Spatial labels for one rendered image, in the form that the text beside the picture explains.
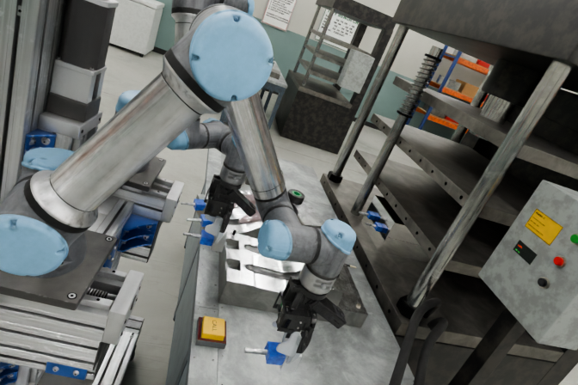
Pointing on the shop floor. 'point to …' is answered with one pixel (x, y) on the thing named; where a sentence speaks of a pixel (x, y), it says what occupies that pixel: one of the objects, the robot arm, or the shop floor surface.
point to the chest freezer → (135, 21)
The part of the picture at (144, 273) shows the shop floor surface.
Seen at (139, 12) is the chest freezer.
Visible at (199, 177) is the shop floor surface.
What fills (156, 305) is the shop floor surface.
